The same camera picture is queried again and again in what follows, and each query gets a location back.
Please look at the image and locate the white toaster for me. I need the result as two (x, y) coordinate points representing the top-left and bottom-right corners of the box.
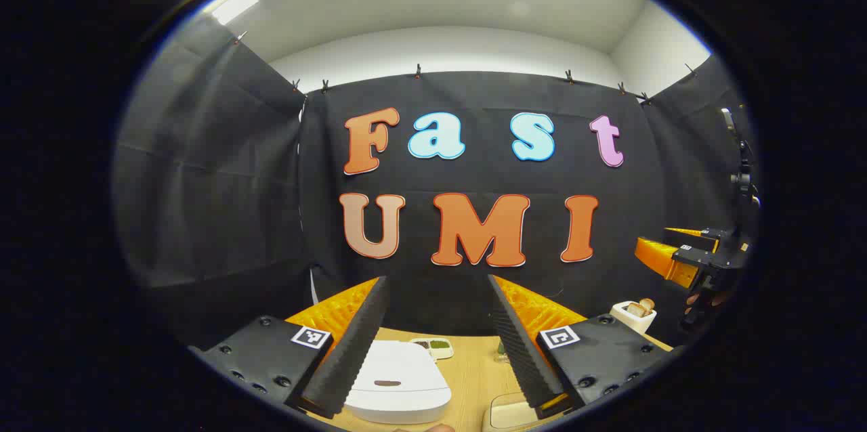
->
(610, 301), (656, 334)

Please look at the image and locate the ceiling light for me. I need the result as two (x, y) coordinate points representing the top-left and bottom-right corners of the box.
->
(203, 0), (260, 26)

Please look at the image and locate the black backdrop cloth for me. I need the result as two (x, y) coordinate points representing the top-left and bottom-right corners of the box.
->
(112, 16), (759, 351)

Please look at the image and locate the white rice cooker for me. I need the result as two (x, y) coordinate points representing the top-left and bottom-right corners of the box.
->
(344, 341), (452, 425)

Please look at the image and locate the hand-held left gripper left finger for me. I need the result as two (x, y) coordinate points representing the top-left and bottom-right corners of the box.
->
(192, 275), (392, 420)

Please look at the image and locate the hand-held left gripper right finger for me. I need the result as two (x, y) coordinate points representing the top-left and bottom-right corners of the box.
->
(486, 274), (675, 420)

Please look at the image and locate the white green seasoning dish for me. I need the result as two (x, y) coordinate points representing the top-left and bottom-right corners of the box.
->
(408, 338), (456, 360)

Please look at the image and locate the clear plastic rice container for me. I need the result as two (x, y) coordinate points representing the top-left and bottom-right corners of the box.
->
(482, 391), (543, 431)

